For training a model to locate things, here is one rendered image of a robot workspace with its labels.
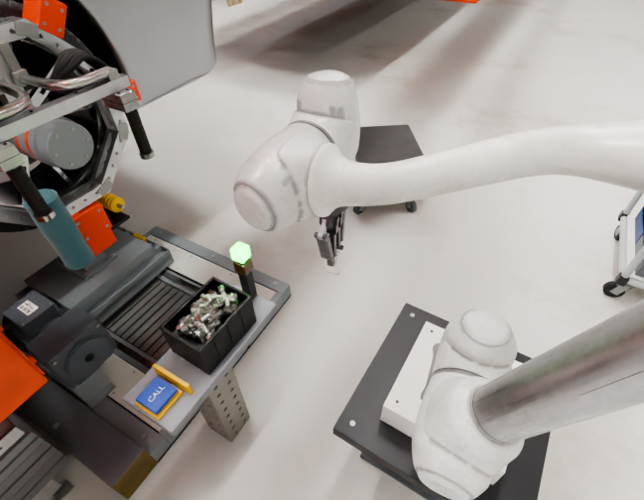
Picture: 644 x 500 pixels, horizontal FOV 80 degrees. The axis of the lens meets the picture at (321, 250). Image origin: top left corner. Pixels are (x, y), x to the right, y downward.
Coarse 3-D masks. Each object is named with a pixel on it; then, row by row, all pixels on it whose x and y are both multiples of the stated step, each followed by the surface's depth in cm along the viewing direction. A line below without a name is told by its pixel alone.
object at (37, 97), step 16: (16, 48) 124; (32, 48) 116; (48, 64) 126; (32, 96) 115; (80, 112) 135; (96, 112) 131; (96, 128) 134; (96, 144) 135; (96, 160) 137; (32, 176) 138; (48, 176) 137; (64, 176) 131; (80, 176) 135; (0, 192) 126; (16, 192) 128; (64, 192) 131
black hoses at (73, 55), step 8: (72, 48) 103; (64, 56) 102; (72, 56) 101; (80, 56) 101; (88, 56) 103; (56, 64) 103; (64, 64) 102; (72, 64) 101; (96, 64) 106; (104, 64) 106; (56, 72) 102; (64, 72) 102; (24, 88) 105; (32, 88) 107
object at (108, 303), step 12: (120, 228) 186; (144, 240) 179; (156, 252) 175; (168, 252) 174; (144, 264) 171; (156, 264) 170; (168, 264) 177; (132, 276) 166; (144, 276) 167; (120, 288) 161; (132, 288) 163; (96, 300) 155; (108, 300) 154; (120, 300) 160; (96, 312) 151; (108, 312) 156
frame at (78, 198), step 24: (0, 24) 95; (24, 24) 98; (48, 48) 105; (120, 120) 131; (120, 144) 134; (96, 168) 134; (72, 192) 129; (96, 192) 133; (0, 216) 109; (24, 216) 115
